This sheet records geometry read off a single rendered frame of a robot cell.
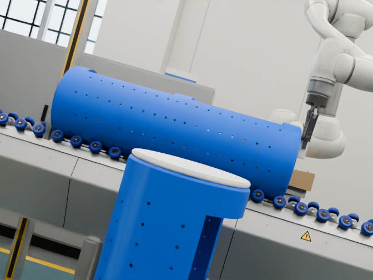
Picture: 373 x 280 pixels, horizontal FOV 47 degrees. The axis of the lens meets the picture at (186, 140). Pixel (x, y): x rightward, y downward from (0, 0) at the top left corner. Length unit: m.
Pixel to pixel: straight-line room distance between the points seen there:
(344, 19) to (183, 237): 1.50
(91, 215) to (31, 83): 1.85
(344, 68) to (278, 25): 2.86
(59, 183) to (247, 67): 3.03
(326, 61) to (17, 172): 1.18
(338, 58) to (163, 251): 1.02
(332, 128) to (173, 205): 1.38
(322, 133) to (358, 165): 2.41
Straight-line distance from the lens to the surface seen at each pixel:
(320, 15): 1.99
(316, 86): 1.61
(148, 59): 4.09
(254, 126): 1.49
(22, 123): 1.69
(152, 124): 1.49
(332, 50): 1.63
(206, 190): 0.84
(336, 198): 4.47
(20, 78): 3.34
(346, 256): 1.54
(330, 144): 2.12
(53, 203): 1.65
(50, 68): 3.26
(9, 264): 2.25
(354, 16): 2.14
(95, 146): 1.57
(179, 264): 0.87
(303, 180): 1.99
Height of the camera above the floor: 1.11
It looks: 1 degrees down
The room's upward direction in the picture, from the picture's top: 16 degrees clockwise
